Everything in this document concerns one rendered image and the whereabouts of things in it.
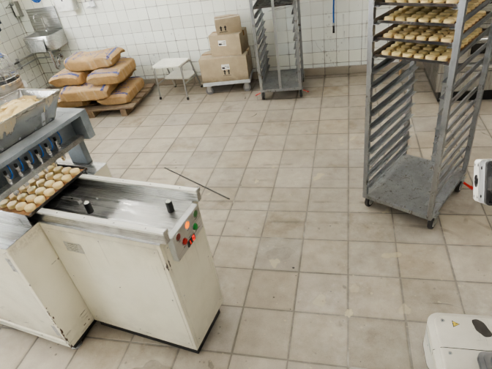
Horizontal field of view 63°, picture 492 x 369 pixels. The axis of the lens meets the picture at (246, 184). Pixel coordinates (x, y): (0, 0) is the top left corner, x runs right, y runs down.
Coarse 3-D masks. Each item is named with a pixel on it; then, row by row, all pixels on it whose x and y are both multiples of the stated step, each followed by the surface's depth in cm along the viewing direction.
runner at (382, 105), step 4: (412, 80) 279; (416, 80) 278; (404, 84) 270; (408, 84) 274; (400, 88) 268; (404, 88) 270; (392, 92) 261; (396, 92) 265; (400, 92) 265; (388, 96) 257; (392, 96) 262; (396, 96) 262; (384, 100) 255; (388, 100) 258; (392, 100) 258; (380, 104) 252; (384, 104) 255; (388, 104) 255; (376, 108) 250; (380, 108) 251; (372, 112) 247; (376, 112) 247
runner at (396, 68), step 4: (404, 60) 259; (408, 60) 262; (396, 64) 252; (400, 64) 256; (404, 64) 257; (392, 68) 249; (396, 68) 253; (400, 68) 253; (388, 72) 246; (392, 72) 249; (380, 76) 240; (384, 76) 244; (388, 76) 245; (376, 80) 238; (380, 80) 241; (384, 80) 241; (372, 84) 235; (376, 84) 238; (380, 84) 237; (372, 88) 235
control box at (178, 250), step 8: (192, 208) 181; (184, 216) 177; (192, 216) 180; (200, 216) 187; (176, 224) 173; (184, 224) 174; (192, 224) 181; (200, 224) 188; (176, 232) 169; (184, 232) 175; (192, 232) 182; (176, 240) 170; (192, 240) 182; (176, 248) 171; (184, 248) 177; (176, 256) 172
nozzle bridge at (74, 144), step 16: (64, 112) 208; (80, 112) 206; (48, 128) 194; (64, 128) 209; (80, 128) 212; (16, 144) 183; (32, 144) 182; (48, 144) 201; (64, 144) 207; (80, 144) 222; (0, 160) 172; (16, 160) 185; (32, 160) 193; (48, 160) 196; (80, 160) 230; (0, 176) 179; (16, 176) 186; (32, 176) 188; (0, 192) 176
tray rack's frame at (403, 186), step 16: (480, 80) 250; (480, 96) 254; (400, 160) 309; (416, 160) 306; (432, 160) 303; (464, 160) 283; (384, 176) 295; (400, 176) 293; (416, 176) 290; (464, 176) 287; (368, 192) 283; (384, 192) 281; (400, 192) 278; (416, 192) 276; (448, 192) 271; (400, 208) 266; (416, 208) 262
